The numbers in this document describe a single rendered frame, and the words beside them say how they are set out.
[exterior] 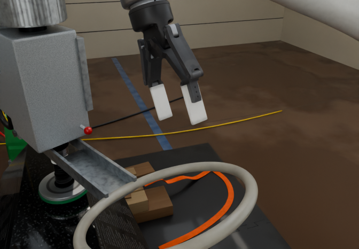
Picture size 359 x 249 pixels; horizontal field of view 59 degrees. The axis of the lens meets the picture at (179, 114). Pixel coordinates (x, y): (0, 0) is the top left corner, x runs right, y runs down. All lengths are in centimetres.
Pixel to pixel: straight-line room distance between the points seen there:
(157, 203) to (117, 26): 431
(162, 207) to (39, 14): 169
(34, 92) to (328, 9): 93
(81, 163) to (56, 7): 55
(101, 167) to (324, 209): 197
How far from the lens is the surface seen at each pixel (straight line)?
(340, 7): 53
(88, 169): 121
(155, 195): 250
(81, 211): 143
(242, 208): 73
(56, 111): 123
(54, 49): 117
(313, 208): 276
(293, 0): 50
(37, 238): 138
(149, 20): 55
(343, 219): 275
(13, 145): 305
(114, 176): 115
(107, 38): 620
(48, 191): 149
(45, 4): 110
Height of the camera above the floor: 176
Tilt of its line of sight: 27 degrees down
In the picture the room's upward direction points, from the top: straight up
